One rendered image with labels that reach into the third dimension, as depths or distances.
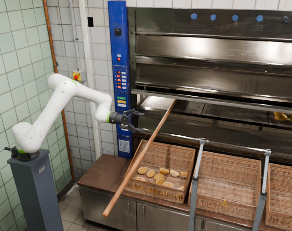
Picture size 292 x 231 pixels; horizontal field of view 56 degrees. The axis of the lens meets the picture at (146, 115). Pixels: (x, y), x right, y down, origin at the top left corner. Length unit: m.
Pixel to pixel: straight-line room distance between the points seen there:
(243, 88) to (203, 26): 0.59
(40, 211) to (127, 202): 0.77
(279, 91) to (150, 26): 1.17
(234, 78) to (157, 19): 0.80
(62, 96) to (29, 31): 1.07
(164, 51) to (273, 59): 0.86
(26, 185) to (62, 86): 0.79
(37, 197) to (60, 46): 1.45
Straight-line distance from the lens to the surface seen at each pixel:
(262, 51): 2.32
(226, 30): 2.31
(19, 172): 2.15
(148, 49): 2.45
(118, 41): 2.52
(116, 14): 2.49
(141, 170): 2.74
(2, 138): 2.62
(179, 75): 2.44
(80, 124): 3.12
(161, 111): 2.62
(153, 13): 2.41
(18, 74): 2.65
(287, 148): 2.64
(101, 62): 2.69
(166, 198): 2.50
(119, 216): 2.80
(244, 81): 2.39
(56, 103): 1.81
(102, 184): 2.71
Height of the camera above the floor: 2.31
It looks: 26 degrees down
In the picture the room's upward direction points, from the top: 1 degrees counter-clockwise
